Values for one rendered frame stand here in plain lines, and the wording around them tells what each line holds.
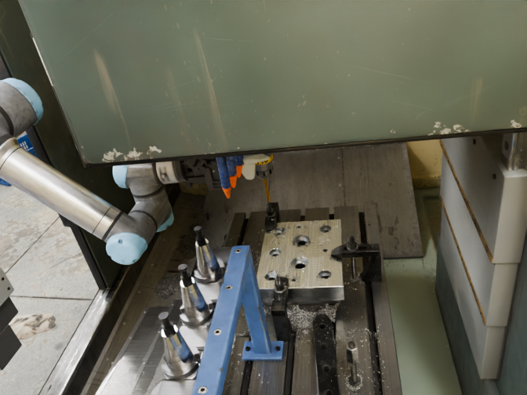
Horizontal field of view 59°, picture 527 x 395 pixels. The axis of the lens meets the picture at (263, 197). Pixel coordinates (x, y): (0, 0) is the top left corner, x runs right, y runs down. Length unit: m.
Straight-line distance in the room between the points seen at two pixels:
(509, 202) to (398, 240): 1.07
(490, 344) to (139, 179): 0.82
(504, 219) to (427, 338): 0.80
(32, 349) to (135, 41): 2.44
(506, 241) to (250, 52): 0.54
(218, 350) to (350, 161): 1.42
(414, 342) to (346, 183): 0.76
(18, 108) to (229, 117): 0.63
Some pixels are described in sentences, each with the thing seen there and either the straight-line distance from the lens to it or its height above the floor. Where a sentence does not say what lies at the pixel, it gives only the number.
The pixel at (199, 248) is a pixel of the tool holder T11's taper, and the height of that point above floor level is 1.29.
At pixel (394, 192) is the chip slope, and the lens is 1.99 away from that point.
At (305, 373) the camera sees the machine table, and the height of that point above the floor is 0.90.
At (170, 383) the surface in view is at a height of 1.22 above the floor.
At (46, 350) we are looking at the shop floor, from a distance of 2.87.
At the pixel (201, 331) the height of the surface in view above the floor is 1.22.
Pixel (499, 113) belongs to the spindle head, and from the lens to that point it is 0.66.
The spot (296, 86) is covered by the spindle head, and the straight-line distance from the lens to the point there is 0.61.
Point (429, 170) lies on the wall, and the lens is 2.25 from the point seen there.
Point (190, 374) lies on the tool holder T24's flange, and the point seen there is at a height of 1.22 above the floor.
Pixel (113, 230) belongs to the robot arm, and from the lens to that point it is 1.04.
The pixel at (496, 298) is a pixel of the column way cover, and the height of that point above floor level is 1.15.
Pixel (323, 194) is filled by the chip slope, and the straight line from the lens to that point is 1.99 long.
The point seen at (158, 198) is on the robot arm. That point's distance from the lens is 1.12.
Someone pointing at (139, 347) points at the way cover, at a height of 0.72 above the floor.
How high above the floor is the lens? 1.83
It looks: 32 degrees down
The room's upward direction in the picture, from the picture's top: 10 degrees counter-clockwise
